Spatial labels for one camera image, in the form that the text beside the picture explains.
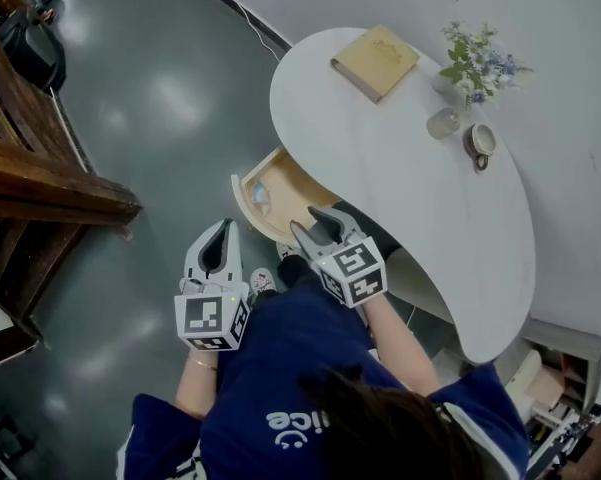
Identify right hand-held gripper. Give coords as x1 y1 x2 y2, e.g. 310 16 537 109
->
289 205 387 309

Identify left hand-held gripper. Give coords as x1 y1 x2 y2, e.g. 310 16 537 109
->
173 217 252 353

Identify wooden drawer with white front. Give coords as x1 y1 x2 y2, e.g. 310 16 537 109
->
230 145 342 245

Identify small light blue object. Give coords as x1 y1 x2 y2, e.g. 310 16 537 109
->
249 181 274 217

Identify person's left forearm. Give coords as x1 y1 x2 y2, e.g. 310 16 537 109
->
173 349 222 422

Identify person's right forearm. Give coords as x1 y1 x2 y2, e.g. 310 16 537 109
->
361 295 442 398

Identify person's right white shoe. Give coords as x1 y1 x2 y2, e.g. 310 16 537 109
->
275 240 304 265

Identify person's white shoe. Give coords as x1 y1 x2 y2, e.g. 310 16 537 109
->
275 240 304 265
249 267 277 300

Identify person's black trousers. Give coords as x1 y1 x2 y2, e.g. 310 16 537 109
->
276 254 327 295

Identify person's left white shoe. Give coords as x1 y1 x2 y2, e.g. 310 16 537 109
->
249 267 277 300

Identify white curved desk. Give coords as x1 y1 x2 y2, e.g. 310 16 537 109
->
269 26 538 367

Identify person's navy blue shirt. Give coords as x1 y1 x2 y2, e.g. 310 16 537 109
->
116 282 532 480

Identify tan hardcover book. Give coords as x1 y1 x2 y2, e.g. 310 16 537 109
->
329 23 422 106

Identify brown and cream mug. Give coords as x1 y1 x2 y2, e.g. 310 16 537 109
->
461 122 498 173

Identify glass vase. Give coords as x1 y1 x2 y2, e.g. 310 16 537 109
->
429 70 464 97

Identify dark wooden staircase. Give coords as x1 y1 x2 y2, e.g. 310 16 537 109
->
0 0 144 370

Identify white and blue flower bouquet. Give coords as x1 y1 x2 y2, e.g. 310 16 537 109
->
438 20 534 112

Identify cardboard box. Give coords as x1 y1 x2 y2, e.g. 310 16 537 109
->
527 365 566 409

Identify grey wooden shelf unit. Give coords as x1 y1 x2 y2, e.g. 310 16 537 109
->
494 317 601 420

